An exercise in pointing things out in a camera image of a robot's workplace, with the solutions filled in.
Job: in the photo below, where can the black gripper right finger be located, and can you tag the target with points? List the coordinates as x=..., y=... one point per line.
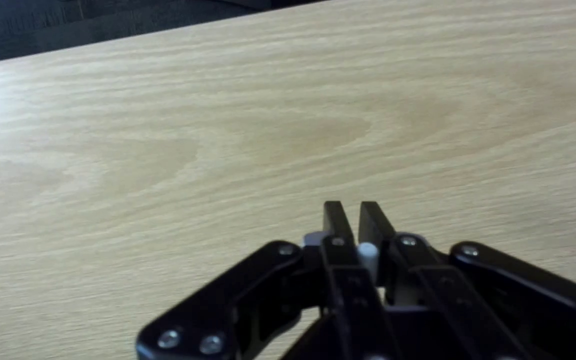
x=487, y=303

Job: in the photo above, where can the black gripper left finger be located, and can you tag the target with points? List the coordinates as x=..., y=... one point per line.
x=237, y=314

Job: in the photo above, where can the white marker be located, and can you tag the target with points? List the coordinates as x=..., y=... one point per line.
x=369, y=257

